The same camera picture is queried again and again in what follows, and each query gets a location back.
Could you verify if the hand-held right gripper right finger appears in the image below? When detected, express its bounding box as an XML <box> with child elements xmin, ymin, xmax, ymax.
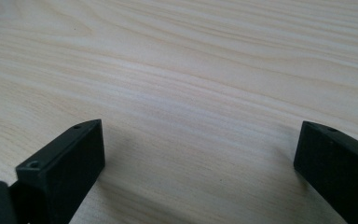
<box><xmin>293</xmin><ymin>120</ymin><xmax>358</xmax><ymax>224</ymax></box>

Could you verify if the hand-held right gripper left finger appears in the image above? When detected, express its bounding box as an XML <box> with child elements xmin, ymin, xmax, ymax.
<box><xmin>9</xmin><ymin>119</ymin><xmax>106</xmax><ymax>224</ymax></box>

